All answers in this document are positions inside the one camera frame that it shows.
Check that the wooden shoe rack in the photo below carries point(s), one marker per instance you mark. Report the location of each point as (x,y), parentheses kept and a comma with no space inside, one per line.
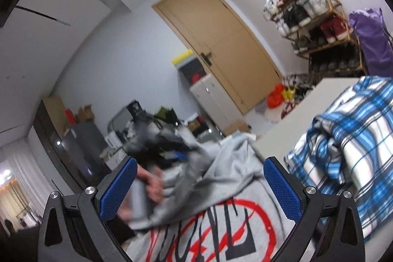
(337,43)

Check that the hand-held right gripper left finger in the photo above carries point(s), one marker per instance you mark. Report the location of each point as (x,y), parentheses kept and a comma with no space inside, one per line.
(119,188)

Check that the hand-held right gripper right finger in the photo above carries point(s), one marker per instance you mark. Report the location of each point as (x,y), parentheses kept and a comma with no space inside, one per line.
(282,188)

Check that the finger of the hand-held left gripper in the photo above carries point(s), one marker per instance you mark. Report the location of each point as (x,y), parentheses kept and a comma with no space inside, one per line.
(181,155)

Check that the blue plaid shirt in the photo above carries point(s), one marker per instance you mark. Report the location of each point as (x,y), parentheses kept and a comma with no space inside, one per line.
(353,133)

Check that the grey hoodie with red print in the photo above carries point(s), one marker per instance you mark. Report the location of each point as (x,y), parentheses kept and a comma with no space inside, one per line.
(233,163)

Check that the beige curtain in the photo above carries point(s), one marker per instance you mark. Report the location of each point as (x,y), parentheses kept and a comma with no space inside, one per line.
(15,197)

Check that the orange plastic bag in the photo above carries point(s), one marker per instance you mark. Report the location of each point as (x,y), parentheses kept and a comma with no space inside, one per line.
(274,97)

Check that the dark glossy cabinet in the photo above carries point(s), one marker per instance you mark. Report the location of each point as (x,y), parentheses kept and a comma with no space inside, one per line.
(61,145)

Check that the cardboard box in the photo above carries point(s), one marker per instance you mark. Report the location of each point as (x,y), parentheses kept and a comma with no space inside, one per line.
(84,114)

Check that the purple bag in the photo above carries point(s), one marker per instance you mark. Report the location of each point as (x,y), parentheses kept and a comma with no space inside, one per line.
(371,41)

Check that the wooden door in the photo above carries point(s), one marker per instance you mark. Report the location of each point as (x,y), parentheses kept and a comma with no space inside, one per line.
(227,44)

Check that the grey storage box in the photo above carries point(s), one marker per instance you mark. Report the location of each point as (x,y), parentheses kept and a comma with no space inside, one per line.
(192,67)

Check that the group of sneakers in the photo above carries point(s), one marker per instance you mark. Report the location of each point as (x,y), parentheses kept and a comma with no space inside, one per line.
(294,16)

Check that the person's left hand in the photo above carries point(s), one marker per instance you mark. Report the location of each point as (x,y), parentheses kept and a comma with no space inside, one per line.
(152,185)

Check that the white cabinet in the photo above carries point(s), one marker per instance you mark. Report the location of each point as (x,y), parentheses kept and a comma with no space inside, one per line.
(211,102)

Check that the yellow plastic bag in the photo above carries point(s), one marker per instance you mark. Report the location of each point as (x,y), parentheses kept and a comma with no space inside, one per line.
(288,93)

